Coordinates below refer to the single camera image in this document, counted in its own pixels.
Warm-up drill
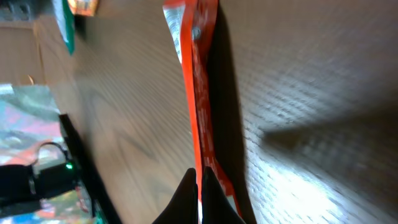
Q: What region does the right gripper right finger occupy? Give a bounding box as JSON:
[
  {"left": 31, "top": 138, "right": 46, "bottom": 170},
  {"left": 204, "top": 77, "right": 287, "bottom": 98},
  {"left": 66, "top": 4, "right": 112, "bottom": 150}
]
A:
[{"left": 201, "top": 167, "right": 245, "bottom": 224}]

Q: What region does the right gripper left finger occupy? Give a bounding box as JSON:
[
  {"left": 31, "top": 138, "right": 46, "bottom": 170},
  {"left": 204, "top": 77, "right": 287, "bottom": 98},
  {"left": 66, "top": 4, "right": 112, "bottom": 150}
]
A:
[{"left": 152, "top": 168, "right": 198, "bottom": 224}]

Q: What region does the red packet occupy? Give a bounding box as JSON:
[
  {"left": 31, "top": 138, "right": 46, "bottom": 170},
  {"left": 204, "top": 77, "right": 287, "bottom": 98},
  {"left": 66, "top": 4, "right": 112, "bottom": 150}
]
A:
[{"left": 162, "top": 0, "right": 241, "bottom": 223}]

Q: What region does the green box with label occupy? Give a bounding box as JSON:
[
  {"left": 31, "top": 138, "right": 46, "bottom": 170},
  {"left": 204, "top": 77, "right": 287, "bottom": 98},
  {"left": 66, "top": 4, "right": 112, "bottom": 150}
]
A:
[{"left": 52, "top": 0, "right": 75, "bottom": 55}]

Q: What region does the orange snack packet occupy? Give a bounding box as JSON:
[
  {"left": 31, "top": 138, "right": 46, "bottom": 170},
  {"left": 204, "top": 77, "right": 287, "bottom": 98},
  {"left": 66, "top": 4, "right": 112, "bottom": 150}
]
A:
[{"left": 67, "top": 0, "right": 99, "bottom": 16}]

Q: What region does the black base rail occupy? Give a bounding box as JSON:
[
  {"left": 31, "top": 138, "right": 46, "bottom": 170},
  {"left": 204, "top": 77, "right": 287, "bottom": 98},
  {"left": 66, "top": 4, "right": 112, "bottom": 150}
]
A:
[{"left": 59, "top": 114, "right": 121, "bottom": 224}]

